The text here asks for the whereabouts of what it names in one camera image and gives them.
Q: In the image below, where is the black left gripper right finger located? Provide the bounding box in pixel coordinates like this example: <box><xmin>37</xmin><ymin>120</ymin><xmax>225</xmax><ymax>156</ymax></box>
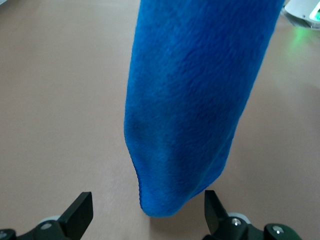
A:
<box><xmin>203</xmin><ymin>189</ymin><xmax>301</xmax><ymax>240</ymax></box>

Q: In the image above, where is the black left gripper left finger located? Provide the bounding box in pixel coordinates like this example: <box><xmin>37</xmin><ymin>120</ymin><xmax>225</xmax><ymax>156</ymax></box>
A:
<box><xmin>0</xmin><ymin>191</ymin><xmax>95</xmax><ymax>240</ymax></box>

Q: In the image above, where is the blue microfibre towel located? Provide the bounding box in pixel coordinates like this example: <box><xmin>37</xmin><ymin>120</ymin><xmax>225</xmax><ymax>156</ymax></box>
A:
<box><xmin>124</xmin><ymin>0</ymin><xmax>286</xmax><ymax>218</ymax></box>

